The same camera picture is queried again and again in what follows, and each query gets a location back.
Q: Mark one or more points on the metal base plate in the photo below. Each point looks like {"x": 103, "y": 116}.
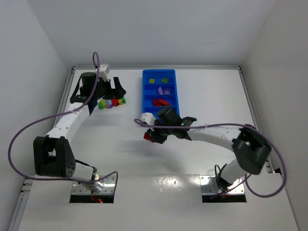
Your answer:
{"x": 210, "y": 188}
{"x": 103, "y": 187}

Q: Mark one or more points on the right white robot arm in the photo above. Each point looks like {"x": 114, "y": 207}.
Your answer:
{"x": 251, "y": 150}

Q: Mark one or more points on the red round lego brick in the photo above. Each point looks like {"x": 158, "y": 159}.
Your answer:
{"x": 115, "y": 102}

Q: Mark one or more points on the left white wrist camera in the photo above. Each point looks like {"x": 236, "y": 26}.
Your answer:
{"x": 103, "y": 71}

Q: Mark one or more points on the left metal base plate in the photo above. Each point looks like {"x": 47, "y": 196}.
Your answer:
{"x": 103, "y": 187}

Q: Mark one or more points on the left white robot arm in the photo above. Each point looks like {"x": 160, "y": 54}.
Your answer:
{"x": 53, "y": 155}

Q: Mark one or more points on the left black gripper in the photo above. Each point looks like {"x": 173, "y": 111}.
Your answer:
{"x": 111, "y": 89}

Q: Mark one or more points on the purple round lego brick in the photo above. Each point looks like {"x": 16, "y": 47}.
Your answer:
{"x": 109, "y": 104}

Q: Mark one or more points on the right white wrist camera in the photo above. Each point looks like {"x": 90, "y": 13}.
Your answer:
{"x": 148, "y": 118}

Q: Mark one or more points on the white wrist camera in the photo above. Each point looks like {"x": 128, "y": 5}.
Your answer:
{"x": 148, "y": 118}
{"x": 103, "y": 71}

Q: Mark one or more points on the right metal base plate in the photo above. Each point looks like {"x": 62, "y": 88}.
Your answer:
{"x": 210, "y": 188}

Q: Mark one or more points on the purple base lego brick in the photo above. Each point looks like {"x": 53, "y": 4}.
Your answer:
{"x": 160, "y": 91}

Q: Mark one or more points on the blue divided plastic tray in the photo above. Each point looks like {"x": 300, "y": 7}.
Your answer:
{"x": 150, "y": 91}

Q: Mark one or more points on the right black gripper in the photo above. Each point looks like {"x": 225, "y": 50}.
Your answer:
{"x": 157, "y": 134}

